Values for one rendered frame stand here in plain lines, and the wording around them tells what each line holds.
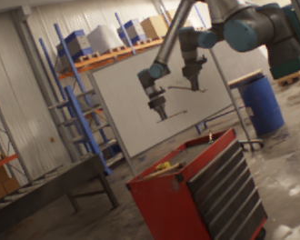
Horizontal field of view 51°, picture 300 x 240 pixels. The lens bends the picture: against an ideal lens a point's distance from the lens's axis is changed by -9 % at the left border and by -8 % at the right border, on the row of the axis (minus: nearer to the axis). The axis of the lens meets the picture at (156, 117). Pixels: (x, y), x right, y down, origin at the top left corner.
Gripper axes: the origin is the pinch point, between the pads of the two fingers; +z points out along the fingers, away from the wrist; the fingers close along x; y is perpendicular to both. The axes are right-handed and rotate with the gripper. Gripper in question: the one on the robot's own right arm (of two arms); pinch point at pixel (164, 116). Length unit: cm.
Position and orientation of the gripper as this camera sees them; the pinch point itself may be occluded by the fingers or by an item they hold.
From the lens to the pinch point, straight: 228.9
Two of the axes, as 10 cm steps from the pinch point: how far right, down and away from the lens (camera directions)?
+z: 4.3, 9.0, 0.5
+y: -6.9, 2.9, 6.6
